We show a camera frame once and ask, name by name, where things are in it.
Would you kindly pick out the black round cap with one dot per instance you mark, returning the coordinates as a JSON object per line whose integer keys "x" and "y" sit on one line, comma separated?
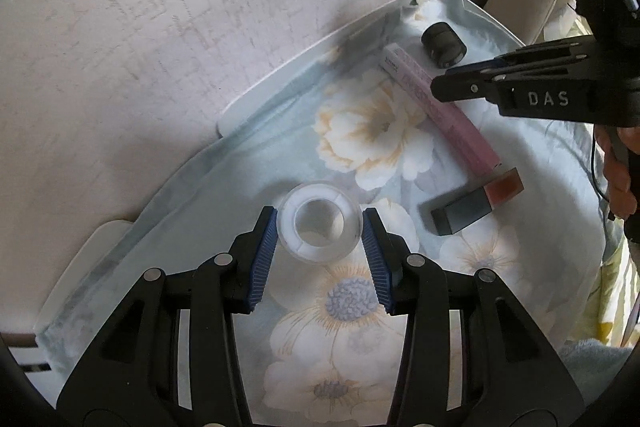
{"x": 442, "y": 44}

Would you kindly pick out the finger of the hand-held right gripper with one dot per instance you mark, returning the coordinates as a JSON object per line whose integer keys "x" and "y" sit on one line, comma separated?
{"x": 465, "y": 84}
{"x": 545, "y": 51}

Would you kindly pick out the black and red lipstick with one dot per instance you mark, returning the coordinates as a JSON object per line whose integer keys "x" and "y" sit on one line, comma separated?
{"x": 465, "y": 212}

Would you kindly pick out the long pink box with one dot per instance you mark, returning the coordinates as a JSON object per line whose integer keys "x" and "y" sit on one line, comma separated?
{"x": 450, "y": 122}

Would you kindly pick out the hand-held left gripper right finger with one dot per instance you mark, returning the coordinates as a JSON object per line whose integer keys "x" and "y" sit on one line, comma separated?
{"x": 377, "y": 257}

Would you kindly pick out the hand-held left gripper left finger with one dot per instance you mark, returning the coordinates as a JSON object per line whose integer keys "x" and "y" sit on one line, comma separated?
{"x": 262, "y": 257}

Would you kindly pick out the person's right hand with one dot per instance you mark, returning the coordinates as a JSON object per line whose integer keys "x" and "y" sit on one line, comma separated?
{"x": 619, "y": 187}

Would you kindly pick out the clear tape roll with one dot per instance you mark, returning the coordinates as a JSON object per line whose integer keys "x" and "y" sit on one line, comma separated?
{"x": 320, "y": 192}

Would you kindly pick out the yellow floral bedding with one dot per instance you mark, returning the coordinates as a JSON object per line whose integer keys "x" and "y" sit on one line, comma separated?
{"x": 617, "y": 302}

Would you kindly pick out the light blue floral cloth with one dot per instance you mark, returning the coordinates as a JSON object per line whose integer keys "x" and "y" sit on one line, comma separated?
{"x": 350, "y": 132}

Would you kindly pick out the fuzzy blue robe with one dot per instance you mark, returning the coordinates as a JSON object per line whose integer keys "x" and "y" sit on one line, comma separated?
{"x": 585, "y": 354}

